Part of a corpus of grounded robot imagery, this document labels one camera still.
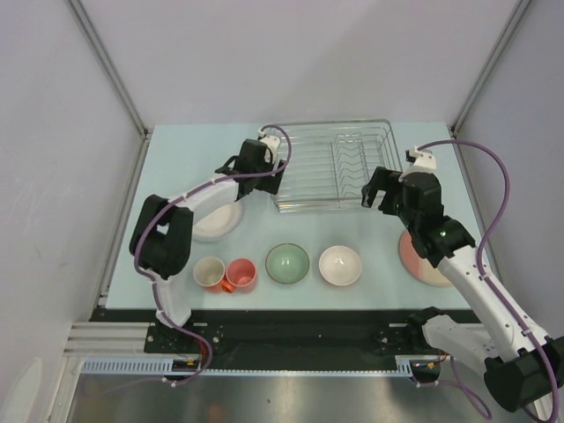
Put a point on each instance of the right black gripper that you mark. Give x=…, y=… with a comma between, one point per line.
x=385, y=180

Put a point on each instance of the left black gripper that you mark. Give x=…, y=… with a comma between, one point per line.
x=270, y=184

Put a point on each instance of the metal wire dish rack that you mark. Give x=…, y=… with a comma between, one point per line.
x=331, y=162

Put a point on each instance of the white fluted plate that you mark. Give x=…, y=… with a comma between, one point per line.
x=219, y=224

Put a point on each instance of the white and orange bowl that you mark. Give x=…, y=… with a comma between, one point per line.
x=340, y=266

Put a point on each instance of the pink and cream plate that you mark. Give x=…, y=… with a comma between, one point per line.
x=419, y=268

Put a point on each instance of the green bowl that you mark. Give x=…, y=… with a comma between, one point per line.
x=287, y=263

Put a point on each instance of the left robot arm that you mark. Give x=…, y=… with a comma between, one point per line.
x=162, y=237

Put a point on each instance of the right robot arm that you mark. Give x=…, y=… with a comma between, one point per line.
x=518, y=361

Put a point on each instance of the cream cup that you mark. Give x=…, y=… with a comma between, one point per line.
x=209, y=272

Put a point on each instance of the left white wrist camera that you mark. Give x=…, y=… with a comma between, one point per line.
x=272, y=144

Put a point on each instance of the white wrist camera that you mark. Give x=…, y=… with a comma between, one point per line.
x=419, y=162
x=272, y=144

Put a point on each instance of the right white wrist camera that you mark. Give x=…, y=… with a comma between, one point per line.
x=419, y=162

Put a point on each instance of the pink cup orange handle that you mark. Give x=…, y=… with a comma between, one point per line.
x=240, y=276

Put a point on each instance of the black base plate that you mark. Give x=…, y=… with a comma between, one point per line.
x=377, y=331

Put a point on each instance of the white slotted cable duct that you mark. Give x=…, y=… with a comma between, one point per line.
x=401, y=367

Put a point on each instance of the right aluminium frame post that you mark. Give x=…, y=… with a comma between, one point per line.
x=507, y=34

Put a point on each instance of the aluminium frame post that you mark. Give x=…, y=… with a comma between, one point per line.
x=95, y=43
x=507, y=34

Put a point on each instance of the left aluminium frame post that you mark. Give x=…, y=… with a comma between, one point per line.
x=95, y=43

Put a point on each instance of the aluminium front rail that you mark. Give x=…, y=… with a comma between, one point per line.
x=106, y=339

